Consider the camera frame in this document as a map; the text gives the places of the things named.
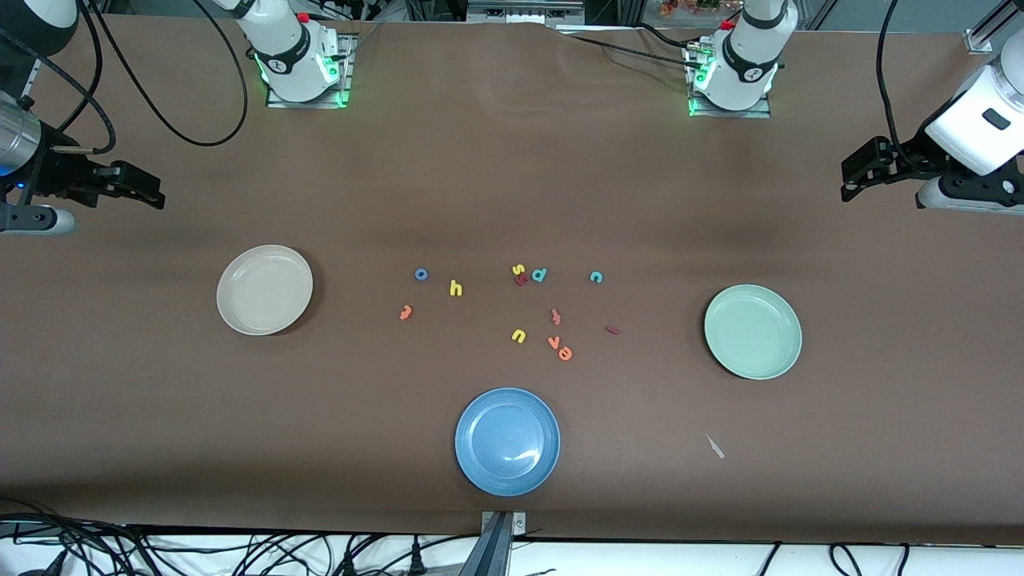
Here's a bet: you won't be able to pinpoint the beige brown plate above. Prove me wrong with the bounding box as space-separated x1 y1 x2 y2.
216 244 314 337

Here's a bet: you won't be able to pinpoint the light green plate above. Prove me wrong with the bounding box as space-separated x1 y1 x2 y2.
704 284 803 381

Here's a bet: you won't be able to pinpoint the orange artificial flowers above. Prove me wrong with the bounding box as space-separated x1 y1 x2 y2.
658 0 741 18

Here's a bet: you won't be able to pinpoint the brown table cover sheet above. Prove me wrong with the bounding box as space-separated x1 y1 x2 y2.
0 12 1024 546

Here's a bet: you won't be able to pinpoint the grey power strip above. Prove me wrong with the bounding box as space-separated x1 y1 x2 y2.
466 0 586 25

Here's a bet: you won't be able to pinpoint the blue plate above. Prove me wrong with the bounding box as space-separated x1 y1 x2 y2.
454 388 561 498

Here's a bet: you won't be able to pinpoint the dark grey pole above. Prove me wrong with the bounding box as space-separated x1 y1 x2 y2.
458 512 514 576

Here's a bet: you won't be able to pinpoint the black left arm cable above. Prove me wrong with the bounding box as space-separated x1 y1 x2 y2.
875 0 909 159

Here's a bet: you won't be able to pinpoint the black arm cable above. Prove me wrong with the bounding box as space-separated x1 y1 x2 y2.
875 0 909 159
0 0 250 154

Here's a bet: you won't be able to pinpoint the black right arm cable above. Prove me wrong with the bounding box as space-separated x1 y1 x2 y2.
0 0 250 154

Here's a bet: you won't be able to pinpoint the aluminium frame rail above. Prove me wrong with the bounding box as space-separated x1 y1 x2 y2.
12 56 41 105
964 0 1024 55

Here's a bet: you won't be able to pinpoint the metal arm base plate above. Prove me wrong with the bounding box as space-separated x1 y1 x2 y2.
266 36 353 109
688 44 773 119

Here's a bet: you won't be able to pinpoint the black table cable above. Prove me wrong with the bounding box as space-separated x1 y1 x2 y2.
568 34 694 70
634 22 710 53

